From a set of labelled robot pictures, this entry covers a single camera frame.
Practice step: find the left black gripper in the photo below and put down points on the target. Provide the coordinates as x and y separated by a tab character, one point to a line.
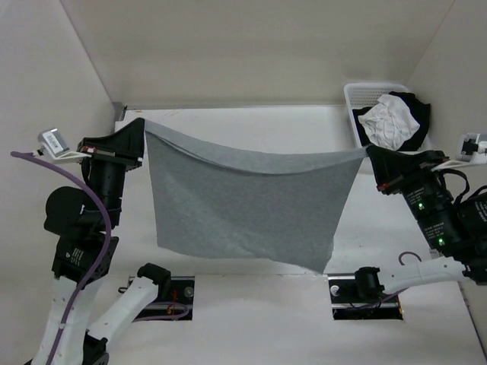
125	146

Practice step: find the left metal table rail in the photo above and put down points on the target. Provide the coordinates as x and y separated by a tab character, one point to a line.
119	111

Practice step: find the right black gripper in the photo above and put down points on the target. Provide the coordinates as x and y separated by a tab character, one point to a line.
392	169

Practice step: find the white plastic laundry basket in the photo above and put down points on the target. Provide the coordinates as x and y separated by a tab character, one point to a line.
359	95

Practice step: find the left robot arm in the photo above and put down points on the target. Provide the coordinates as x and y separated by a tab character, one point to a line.
83	216

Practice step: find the grey tank top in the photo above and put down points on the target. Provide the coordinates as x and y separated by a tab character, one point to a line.
217	202

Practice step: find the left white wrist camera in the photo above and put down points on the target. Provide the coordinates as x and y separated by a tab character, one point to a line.
53	146

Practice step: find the white tank top in basket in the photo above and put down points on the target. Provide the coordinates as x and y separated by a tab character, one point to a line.
390	123

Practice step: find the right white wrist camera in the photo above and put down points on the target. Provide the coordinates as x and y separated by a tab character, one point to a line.
471	151

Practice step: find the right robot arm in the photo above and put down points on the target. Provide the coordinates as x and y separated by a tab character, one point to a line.
455	227

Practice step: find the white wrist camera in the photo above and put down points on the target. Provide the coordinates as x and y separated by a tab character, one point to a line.
53	146
471	151

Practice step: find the black tank top in basket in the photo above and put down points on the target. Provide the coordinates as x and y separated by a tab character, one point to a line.
420	111

